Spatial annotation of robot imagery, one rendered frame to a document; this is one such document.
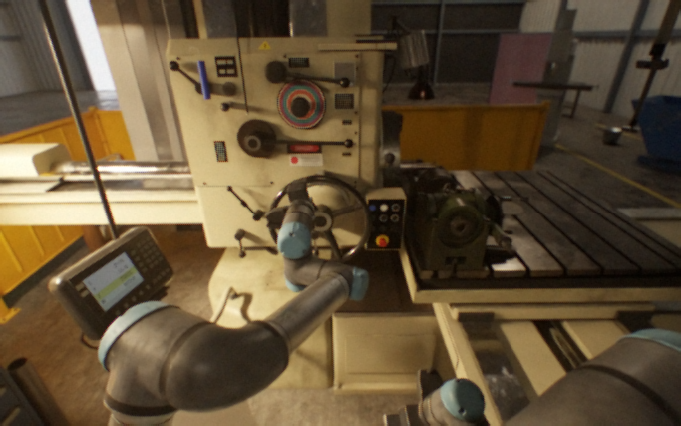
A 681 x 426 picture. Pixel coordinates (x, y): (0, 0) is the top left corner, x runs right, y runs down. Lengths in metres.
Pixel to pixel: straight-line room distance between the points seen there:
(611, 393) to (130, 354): 0.56
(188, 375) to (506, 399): 1.20
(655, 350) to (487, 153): 3.81
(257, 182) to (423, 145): 2.78
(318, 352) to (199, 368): 1.59
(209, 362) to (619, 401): 0.44
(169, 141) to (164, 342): 1.81
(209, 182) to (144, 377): 1.03
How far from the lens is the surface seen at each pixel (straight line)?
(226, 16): 2.02
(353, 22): 1.95
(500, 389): 1.53
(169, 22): 2.13
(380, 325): 1.92
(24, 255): 3.85
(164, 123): 2.24
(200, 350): 0.51
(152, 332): 0.56
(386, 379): 2.26
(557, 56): 7.23
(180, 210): 1.95
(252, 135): 1.29
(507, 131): 4.23
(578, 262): 1.84
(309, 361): 2.13
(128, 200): 2.00
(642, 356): 0.48
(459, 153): 4.10
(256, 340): 0.53
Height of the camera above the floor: 1.90
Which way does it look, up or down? 27 degrees down
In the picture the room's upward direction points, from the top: 1 degrees counter-clockwise
